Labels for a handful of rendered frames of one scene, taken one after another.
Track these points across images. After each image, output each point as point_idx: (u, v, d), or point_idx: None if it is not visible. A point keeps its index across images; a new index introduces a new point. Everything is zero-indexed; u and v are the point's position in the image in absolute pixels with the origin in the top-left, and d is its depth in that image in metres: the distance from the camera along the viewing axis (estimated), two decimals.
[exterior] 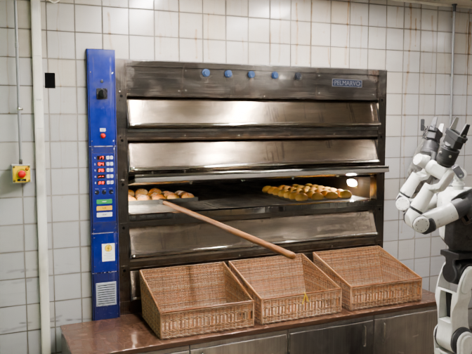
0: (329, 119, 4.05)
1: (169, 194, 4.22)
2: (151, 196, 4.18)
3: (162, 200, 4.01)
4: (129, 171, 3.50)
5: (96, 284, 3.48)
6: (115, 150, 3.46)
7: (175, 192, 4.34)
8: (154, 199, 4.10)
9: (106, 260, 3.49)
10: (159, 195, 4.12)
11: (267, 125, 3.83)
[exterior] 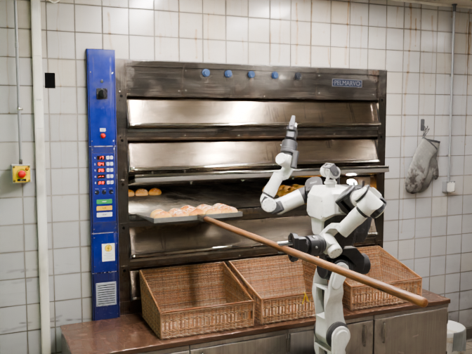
0: (329, 119, 4.05)
1: (208, 208, 3.55)
2: (187, 211, 3.50)
3: (203, 216, 3.34)
4: (129, 171, 3.50)
5: (96, 284, 3.48)
6: (115, 150, 3.46)
7: (214, 205, 3.67)
8: (192, 215, 3.43)
9: (106, 260, 3.49)
10: (198, 210, 3.45)
11: (267, 125, 3.83)
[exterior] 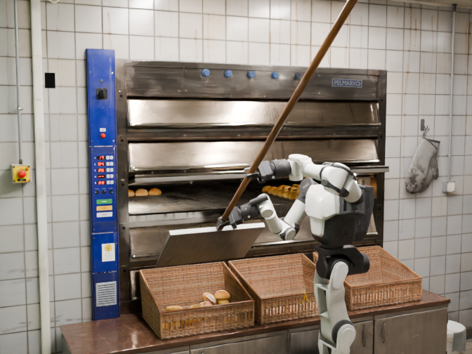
0: (329, 119, 4.05)
1: (206, 300, 3.65)
2: None
3: (220, 217, 3.13)
4: (129, 171, 3.50)
5: (96, 284, 3.48)
6: (115, 150, 3.46)
7: (226, 317, 3.38)
8: None
9: (106, 260, 3.49)
10: (173, 317, 3.37)
11: (267, 125, 3.83)
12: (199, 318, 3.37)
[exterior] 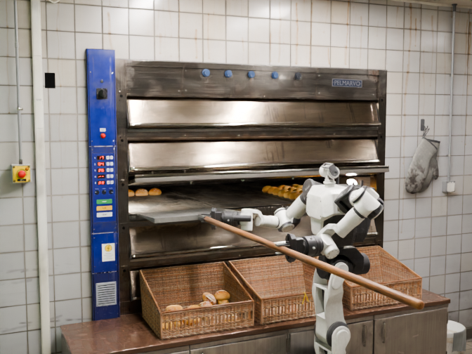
0: (329, 119, 4.05)
1: (206, 300, 3.65)
2: None
3: (204, 216, 3.34)
4: (129, 171, 3.50)
5: (96, 284, 3.48)
6: (115, 150, 3.46)
7: (226, 317, 3.38)
8: None
9: (106, 260, 3.49)
10: (173, 317, 3.37)
11: (267, 125, 3.83)
12: (199, 319, 3.37)
